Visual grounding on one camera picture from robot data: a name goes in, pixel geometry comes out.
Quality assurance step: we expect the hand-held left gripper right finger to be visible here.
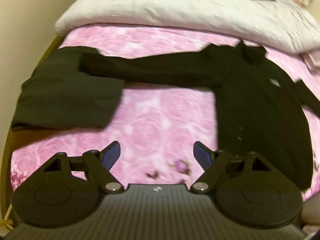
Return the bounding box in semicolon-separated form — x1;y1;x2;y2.
190;141;274;194

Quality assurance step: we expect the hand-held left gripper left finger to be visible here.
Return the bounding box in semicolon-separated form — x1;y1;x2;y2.
41;141;125;195

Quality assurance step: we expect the black long-sleeve shirt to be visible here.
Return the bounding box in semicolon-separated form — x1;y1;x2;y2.
78;39;320;192

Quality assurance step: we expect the black garment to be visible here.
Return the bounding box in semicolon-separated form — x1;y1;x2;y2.
12;46;126;130

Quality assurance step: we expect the pink floral blanket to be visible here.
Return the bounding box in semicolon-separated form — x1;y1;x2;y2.
10;24;320;203

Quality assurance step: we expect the mauve folded cloth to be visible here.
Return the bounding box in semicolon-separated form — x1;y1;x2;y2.
301;51;320;69

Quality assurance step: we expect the white pillow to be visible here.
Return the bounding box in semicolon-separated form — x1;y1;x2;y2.
54;0;320;54

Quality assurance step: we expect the yellow cord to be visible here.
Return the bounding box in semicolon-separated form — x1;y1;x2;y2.
0;202;14;230

